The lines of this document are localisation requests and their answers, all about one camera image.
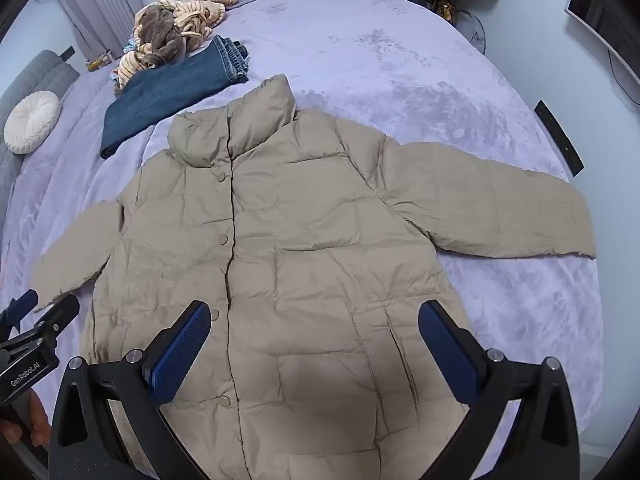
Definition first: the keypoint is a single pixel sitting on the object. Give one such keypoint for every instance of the black flat strip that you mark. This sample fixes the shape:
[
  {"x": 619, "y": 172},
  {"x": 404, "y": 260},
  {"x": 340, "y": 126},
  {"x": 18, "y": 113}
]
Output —
[{"x": 559, "y": 137}]

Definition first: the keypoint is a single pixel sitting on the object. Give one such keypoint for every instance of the small bedside items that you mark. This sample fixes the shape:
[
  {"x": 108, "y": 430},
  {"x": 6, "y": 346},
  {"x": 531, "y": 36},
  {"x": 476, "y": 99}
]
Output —
[{"x": 97, "y": 60}]

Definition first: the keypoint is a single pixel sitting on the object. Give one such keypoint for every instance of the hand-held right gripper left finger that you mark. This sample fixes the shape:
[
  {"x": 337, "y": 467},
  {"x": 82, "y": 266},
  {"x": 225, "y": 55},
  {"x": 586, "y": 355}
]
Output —
[{"x": 182, "y": 347}]

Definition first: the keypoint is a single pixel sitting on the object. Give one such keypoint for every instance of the striped beige fleece garment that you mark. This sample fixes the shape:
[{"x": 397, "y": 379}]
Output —
[{"x": 200, "y": 10}]

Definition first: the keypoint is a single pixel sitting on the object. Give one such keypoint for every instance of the lilac plush bed blanket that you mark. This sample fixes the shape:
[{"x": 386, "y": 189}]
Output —
[{"x": 400, "y": 70}]

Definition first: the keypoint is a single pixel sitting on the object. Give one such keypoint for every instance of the beige puffer jacket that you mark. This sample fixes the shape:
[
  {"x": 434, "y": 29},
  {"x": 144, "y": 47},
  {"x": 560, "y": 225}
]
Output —
[{"x": 310, "y": 240}]

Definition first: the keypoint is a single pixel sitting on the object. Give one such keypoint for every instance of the colourful printed cloth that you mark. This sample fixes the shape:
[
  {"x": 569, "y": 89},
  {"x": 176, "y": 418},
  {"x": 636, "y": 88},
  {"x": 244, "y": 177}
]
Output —
[{"x": 125, "y": 57}]

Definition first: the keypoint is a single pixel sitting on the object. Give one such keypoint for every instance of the brown fleece garment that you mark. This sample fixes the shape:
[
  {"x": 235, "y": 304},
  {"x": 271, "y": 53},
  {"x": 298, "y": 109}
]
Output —
[{"x": 157, "y": 27}]

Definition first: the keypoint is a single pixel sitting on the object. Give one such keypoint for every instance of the small floor fan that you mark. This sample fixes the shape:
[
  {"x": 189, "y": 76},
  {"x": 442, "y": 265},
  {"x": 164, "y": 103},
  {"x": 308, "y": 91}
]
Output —
[{"x": 475, "y": 35}]

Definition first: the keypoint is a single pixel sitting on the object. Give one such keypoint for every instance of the grey quilted headboard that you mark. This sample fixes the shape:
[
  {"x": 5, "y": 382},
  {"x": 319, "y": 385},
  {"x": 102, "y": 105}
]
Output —
[{"x": 30, "y": 77}]

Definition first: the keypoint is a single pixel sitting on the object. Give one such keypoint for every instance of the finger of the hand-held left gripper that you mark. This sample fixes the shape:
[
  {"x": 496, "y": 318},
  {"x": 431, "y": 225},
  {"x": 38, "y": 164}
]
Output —
[
  {"x": 57, "y": 315},
  {"x": 22, "y": 307}
]

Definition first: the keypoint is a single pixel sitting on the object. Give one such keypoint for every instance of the grey pleated curtain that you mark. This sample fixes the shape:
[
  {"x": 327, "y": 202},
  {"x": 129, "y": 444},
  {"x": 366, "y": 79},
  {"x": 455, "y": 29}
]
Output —
[{"x": 100, "y": 0}]

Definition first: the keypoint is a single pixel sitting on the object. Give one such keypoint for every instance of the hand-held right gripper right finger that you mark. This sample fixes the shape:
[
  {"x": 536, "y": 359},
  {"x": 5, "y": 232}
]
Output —
[{"x": 445, "y": 347}]

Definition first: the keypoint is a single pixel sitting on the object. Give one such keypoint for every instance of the wall mounted screen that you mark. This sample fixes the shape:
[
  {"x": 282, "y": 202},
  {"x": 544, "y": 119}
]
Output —
[{"x": 600, "y": 15}]

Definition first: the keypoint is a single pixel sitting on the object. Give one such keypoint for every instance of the white round cushion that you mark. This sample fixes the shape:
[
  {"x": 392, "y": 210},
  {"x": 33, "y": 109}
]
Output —
[{"x": 31, "y": 121}]

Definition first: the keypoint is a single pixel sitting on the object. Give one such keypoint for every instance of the folded blue jeans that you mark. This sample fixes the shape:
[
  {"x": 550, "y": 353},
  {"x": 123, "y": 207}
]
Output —
[{"x": 160, "y": 95}]

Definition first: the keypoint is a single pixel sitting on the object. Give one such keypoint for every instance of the person's left hand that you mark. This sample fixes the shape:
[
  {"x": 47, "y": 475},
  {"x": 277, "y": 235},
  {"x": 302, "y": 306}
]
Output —
[{"x": 37, "y": 422}]

